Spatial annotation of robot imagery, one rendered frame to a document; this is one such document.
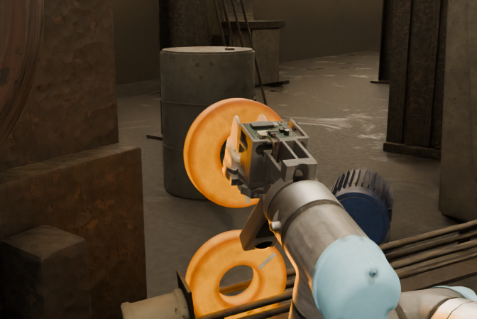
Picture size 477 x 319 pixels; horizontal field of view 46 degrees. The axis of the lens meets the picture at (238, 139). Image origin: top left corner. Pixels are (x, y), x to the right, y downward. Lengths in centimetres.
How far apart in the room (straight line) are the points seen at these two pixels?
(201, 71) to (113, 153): 228
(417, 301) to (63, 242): 45
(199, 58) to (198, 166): 245
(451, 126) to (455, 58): 35
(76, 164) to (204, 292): 28
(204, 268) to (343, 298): 36
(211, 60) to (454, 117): 134
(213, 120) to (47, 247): 27
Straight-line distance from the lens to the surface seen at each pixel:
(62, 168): 88
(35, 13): 72
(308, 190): 58
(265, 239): 71
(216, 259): 82
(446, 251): 99
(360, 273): 49
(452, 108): 309
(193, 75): 320
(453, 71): 307
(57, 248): 78
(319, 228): 53
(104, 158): 93
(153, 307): 83
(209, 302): 85
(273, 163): 62
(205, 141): 75
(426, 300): 63
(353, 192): 250
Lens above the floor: 110
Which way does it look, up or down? 13 degrees down
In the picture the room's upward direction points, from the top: straight up
